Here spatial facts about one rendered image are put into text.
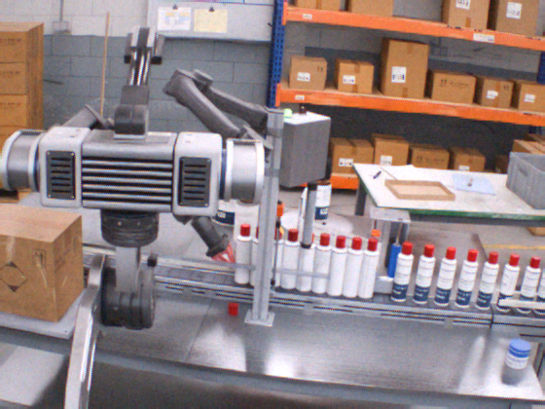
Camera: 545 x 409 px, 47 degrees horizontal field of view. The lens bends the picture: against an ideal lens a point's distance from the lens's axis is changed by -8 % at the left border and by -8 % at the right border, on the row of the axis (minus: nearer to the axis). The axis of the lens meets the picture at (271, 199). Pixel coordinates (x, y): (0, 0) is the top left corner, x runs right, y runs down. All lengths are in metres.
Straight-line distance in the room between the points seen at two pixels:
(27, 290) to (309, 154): 0.94
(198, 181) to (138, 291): 0.30
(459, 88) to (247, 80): 2.01
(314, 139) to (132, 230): 0.73
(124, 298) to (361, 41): 5.29
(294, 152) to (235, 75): 4.60
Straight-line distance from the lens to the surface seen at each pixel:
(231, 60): 6.48
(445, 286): 2.26
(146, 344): 2.01
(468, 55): 6.90
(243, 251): 2.22
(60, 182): 1.47
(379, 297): 2.28
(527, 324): 2.36
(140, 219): 1.47
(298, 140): 1.93
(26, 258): 2.02
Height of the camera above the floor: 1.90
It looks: 19 degrees down
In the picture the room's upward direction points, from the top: 5 degrees clockwise
